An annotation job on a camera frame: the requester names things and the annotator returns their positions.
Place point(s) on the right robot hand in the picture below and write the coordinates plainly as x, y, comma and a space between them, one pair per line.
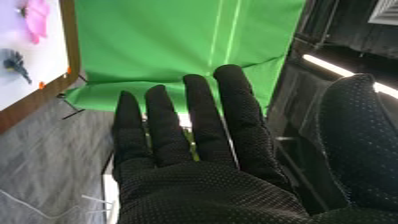
206, 193

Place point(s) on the black stand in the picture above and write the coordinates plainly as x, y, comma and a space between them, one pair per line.
69, 106

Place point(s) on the white sheet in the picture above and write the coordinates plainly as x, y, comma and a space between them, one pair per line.
35, 40

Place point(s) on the pink flower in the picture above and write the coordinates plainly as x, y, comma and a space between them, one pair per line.
35, 18

